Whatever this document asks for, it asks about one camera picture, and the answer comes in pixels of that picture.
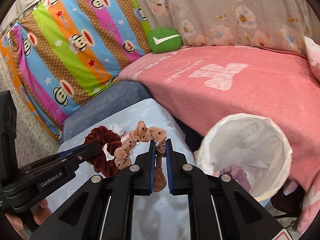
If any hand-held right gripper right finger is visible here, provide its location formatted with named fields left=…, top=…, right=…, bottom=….
left=165, top=139, right=285, bottom=240

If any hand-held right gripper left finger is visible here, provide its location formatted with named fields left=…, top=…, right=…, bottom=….
left=30, top=141, right=157, bottom=240

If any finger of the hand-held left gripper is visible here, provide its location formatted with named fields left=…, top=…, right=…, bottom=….
left=57, top=145, right=88, bottom=157
left=19, top=142, right=100, bottom=178

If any dark red velvet scrunchie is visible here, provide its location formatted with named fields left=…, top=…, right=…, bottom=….
left=83, top=127, right=123, bottom=177

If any peach polka-dot scrunchie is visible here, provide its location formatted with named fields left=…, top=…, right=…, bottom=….
left=114, top=121, right=167, bottom=192

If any mauve cloth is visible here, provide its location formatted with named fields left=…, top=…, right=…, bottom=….
left=219, top=165, right=252, bottom=193

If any white lined trash bin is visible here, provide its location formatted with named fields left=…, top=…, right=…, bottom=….
left=195, top=114, right=293, bottom=202

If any person's left hand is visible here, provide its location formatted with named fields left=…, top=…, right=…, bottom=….
left=5, top=198, right=53, bottom=232

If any light blue palm print cloth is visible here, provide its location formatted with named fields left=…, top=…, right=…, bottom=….
left=37, top=97, right=198, bottom=240

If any blue-grey cushion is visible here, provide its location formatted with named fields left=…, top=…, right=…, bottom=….
left=60, top=80, right=156, bottom=145

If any striped monkey print pillow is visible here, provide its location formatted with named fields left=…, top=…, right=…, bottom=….
left=0, top=0, right=153, bottom=141

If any pink blanket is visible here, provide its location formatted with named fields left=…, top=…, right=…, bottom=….
left=119, top=45, right=320, bottom=233

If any green plush cushion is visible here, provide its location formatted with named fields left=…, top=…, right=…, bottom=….
left=147, top=28, right=182, bottom=54

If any floral beige pillow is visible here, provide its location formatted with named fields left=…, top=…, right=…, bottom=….
left=127, top=0, right=316, bottom=55

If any pink patterned pillow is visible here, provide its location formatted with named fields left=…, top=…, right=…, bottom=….
left=304, top=36, right=320, bottom=76

